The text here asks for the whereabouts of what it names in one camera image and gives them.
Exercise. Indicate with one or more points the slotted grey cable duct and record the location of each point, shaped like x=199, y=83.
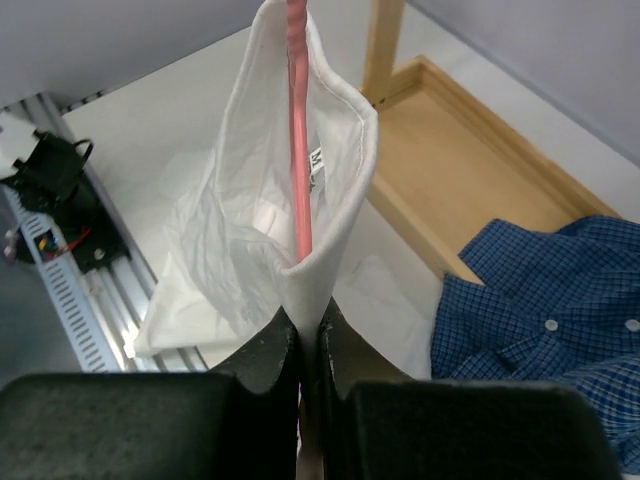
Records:
x=67, y=294

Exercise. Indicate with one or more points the aluminium mounting rail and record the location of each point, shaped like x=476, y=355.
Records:
x=120, y=295

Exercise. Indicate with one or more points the white shirt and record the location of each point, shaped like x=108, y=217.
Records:
x=232, y=260

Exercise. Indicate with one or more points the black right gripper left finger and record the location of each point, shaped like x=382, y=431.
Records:
x=235, y=421

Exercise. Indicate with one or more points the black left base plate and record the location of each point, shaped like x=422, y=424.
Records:
x=86, y=224

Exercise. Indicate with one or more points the blue checkered shirt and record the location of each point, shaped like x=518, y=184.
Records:
x=560, y=306

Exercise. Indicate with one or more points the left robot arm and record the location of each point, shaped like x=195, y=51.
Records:
x=36, y=161

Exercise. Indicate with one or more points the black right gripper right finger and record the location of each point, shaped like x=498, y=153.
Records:
x=379, y=423

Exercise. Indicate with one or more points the pink wire hanger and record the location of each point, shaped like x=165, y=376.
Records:
x=298, y=75

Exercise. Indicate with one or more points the wooden clothes rack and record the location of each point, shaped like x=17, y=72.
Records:
x=448, y=164

